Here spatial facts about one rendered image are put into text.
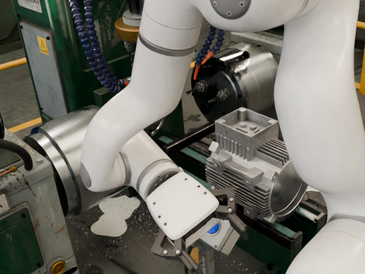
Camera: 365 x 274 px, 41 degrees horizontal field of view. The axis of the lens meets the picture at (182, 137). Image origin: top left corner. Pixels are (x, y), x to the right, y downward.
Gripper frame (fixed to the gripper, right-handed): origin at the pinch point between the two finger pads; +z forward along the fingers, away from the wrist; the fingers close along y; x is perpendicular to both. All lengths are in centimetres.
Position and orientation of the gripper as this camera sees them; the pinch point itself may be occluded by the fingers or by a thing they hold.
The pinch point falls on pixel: (219, 249)
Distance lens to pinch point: 78.1
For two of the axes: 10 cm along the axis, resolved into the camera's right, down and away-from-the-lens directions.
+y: -7.9, 5.8, -2.0
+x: -2.5, -6.0, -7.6
